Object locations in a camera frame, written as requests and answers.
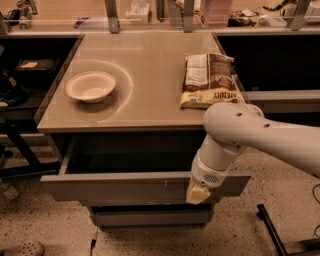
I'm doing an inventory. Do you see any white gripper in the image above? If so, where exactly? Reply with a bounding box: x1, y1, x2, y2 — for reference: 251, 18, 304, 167
186, 150, 230, 205

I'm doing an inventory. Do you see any grey top drawer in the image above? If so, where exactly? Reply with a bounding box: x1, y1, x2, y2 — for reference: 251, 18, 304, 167
39, 136, 252, 203

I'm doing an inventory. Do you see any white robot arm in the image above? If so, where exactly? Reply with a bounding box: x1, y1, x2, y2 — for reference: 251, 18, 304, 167
186, 103, 320, 205

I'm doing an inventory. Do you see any grey drawer cabinet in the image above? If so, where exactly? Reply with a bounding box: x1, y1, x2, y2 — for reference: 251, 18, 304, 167
36, 32, 250, 230

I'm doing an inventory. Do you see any black metal stand base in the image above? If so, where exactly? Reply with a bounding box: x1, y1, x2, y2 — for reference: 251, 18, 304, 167
257, 204, 320, 256

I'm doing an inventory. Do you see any brown yellow snack bag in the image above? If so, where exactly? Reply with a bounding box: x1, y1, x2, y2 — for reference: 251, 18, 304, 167
180, 53, 238, 109

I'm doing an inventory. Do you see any white paper bowl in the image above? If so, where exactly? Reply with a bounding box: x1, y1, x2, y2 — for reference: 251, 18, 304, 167
66, 71, 116, 103

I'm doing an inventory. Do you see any white perforated shoe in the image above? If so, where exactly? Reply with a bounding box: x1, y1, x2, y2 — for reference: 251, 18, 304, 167
0, 241, 44, 256

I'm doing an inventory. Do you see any pink plastic container stack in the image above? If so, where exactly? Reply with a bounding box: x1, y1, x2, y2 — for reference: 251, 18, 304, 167
199, 0, 233, 27

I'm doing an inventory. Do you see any white tissue box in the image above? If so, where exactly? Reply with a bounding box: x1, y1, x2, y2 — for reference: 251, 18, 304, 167
129, 0, 150, 23

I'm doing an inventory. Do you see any black box on shelf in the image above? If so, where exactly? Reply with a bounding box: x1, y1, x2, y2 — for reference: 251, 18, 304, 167
14, 58, 58, 89

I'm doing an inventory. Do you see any black floor cable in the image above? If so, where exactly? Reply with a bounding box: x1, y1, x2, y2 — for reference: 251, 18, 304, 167
89, 229, 100, 256

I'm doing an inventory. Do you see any black power adapter cable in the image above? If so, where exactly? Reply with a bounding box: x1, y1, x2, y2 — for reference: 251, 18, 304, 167
311, 183, 320, 238

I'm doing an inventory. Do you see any middle metal frame post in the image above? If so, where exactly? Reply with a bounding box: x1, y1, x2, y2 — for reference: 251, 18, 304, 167
183, 0, 194, 33

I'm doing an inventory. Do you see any metal frame post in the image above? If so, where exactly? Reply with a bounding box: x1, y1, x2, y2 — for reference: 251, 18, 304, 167
183, 0, 194, 33
104, 0, 120, 34

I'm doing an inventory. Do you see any black side table frame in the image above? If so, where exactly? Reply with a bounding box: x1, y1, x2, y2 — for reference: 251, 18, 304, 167
0, 120, 61, 178

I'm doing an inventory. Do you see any left metal frame post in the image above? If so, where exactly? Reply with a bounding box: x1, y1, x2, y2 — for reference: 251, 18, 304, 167
104, 0, 120, 34

